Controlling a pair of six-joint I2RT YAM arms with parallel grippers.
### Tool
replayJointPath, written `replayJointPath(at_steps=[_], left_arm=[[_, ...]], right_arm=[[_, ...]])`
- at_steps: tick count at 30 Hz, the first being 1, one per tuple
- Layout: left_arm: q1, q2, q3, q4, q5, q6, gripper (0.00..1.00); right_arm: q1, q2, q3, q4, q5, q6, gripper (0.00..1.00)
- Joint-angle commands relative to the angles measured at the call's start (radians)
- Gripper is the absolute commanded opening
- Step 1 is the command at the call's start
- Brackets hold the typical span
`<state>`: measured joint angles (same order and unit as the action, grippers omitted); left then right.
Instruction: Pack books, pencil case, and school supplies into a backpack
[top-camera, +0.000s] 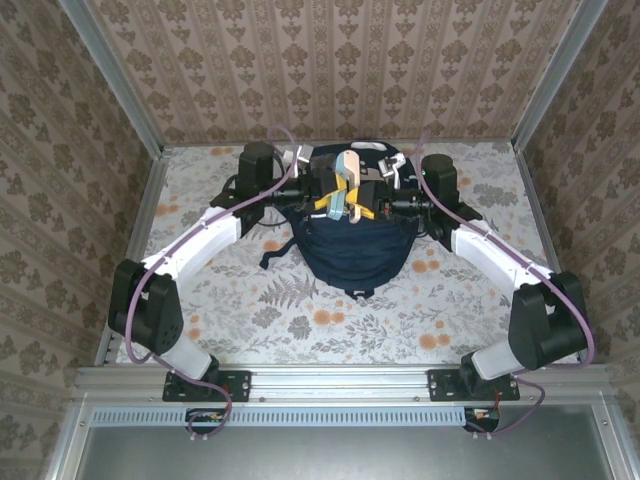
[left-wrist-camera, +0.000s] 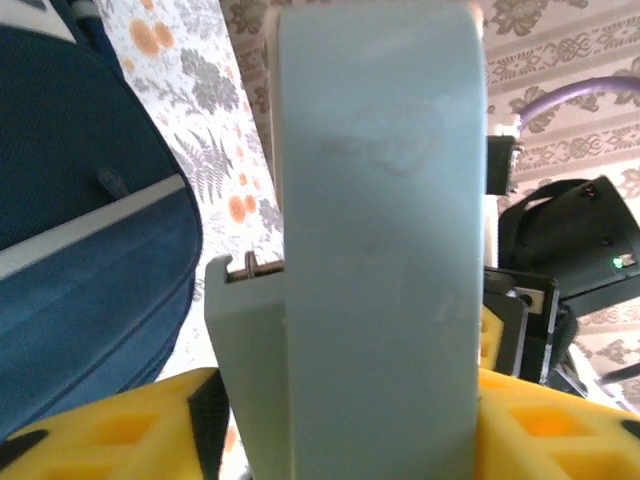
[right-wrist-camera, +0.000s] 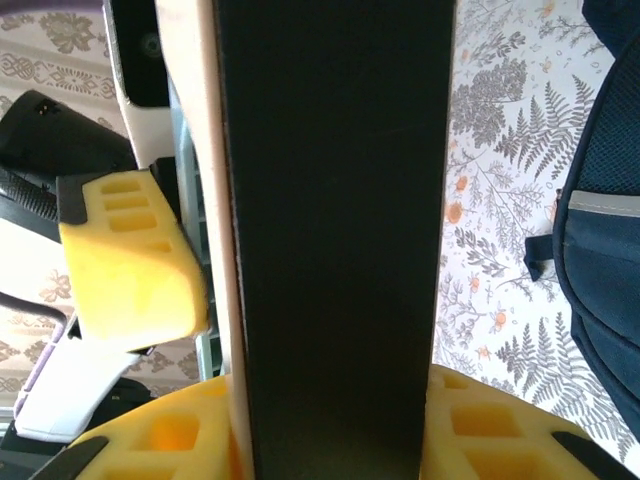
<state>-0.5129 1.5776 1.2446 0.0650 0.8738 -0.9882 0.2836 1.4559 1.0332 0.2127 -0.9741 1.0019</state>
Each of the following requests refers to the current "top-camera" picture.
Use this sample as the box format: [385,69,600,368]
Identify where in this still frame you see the navy blue backpack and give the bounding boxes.
[258,141,422,302]

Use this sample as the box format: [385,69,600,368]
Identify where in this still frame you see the steel lower panel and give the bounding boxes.
[47,403,632,480]

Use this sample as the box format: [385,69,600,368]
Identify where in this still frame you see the black controller board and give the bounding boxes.
[185,407,227,435]

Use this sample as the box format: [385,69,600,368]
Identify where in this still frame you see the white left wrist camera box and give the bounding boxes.
[281,144,315,177]

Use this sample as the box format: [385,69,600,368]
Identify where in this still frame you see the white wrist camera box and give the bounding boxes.
[281,144,315,177]
[378,153,406,180]

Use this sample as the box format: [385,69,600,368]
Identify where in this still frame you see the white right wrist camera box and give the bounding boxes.
[378,153,406,180]

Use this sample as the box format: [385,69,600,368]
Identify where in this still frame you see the aluminium table side rail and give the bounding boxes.
[93,148,172,367]
[513,144,592,364]

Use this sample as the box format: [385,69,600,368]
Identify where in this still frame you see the aluminium corner post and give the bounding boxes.
[56,0,167,157]
[509,0,610,152]

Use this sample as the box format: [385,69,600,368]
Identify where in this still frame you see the aluminium front rail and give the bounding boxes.
[73,363,612,402]

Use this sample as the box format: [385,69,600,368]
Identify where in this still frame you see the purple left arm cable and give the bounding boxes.
[124,124,309,442]

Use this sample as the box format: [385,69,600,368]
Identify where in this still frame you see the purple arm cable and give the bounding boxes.
[124,124,309,442]
[413,130,596,442]

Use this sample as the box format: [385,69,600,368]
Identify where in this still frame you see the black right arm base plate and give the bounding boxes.
[427,368,520,403]

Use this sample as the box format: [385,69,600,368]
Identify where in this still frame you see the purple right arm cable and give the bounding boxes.
[413,130,596,442]

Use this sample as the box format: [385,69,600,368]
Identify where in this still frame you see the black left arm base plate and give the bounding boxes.
[163,369,251,403]

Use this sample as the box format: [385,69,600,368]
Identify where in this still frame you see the grey slotted cable duct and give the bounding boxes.
[92,405,501,428]

